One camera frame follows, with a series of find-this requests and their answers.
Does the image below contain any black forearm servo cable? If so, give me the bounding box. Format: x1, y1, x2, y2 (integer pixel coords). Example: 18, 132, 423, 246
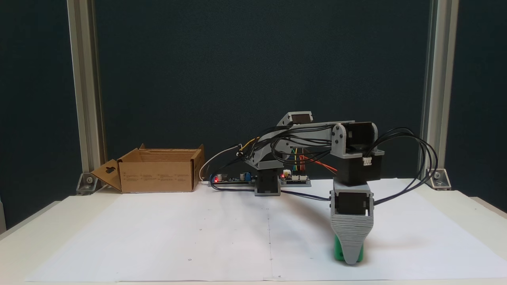
238, 123, 343, 163

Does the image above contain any black gripper servo cable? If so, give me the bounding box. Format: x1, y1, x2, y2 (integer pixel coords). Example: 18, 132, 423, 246
364, 127, 439, 206

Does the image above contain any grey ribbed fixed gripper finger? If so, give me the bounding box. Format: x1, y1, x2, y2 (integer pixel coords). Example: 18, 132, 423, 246
331, 215, 374, 265

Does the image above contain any green die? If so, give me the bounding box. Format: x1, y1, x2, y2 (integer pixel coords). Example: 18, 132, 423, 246
334, 234, 364, 262

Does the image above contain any aluminium frame post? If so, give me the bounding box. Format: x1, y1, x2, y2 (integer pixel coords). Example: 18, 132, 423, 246
419, 0, 460, 179
67, 0, 107, 186

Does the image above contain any circuit board with jumper wires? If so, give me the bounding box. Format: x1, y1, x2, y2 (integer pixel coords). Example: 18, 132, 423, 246
280, 169, 312, 187

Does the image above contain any black extension cable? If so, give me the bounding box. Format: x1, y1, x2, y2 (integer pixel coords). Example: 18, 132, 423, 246
210, 174, 332, 201

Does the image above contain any red orange wire bundle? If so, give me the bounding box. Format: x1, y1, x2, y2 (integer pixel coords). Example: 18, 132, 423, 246
300, 154, 338, 174

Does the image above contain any white paper sheet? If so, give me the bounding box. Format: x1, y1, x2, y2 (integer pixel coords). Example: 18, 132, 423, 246
269, 178, 507, 280
25, 184, 272, 283

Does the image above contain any coloured jumper wire bundle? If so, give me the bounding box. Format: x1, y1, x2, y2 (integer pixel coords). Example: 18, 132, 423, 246
290, 148, 309, 175

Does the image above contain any metal corner bracket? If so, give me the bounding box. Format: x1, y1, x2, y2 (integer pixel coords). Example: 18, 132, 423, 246
426, 168, 452, 191
76, 172, 99, 196

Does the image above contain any brown cardboard box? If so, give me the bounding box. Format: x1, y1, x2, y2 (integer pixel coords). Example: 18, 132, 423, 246
91, 144, 206, 194

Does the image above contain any white USB cable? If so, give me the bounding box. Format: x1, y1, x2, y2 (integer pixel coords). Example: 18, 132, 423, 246
199, 144, 239, 183

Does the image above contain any yellow black wire pair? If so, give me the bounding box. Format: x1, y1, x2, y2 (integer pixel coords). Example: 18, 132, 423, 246
237, 137, 260, 158

